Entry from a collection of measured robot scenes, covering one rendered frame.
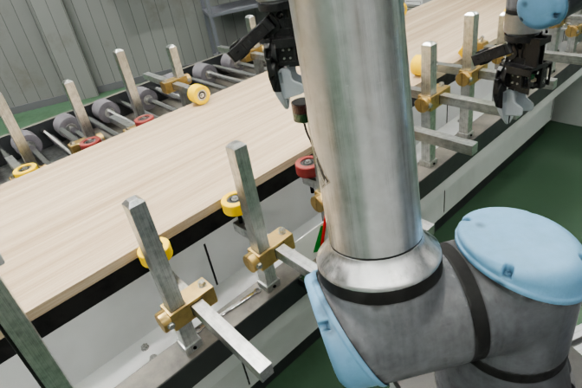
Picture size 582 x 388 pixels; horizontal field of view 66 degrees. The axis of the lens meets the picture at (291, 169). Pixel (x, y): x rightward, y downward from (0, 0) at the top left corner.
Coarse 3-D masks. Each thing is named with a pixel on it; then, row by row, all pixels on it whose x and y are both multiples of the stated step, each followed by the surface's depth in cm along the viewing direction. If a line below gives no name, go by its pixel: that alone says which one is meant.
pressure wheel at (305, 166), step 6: (306, 156) 136; (312, 156) 135; (300, 162) 133; (306, 162) 132; (312, 162) 133; (300, 168) 130; (306, 168) 129; (312, 168) 129; (300, 174) 131; (306, 174) 130; (312, 174) 130; (312, 192) 138
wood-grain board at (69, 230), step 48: (432, 0) 286; (480, 0) 268; (240, 96) 190; (96, 144) 169; (144, 144) 163; (192, 144) 156; (288, 144) 145; (0, 192) 147; (48, 192) 142; (96, 192) 137; (144, 192) 133; (192, 192) 129; (0, 240) 122; (48, 240) 119; (96, 240) 116; (48, 288) 102; (0, 336) 94
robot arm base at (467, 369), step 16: (448, 368) 51; (464, 368) 49; (480, 368) 46; (560, 368) 45; (448, 384) 51; (464, 384) 49; (480, 384) 47; (496, 384) 46; (512, 384) 45; (528, 384) 45; (544, 384) 45; (560, 384) 46
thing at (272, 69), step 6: (270, 54) 84; (270, 60) 83; (270, 66) 83; (276, 66) 84; (270, 72) 84; (276, 72) 85; (270, 78) 85; (276, 78) 85; (276, 84) 86; (276, 90) 87
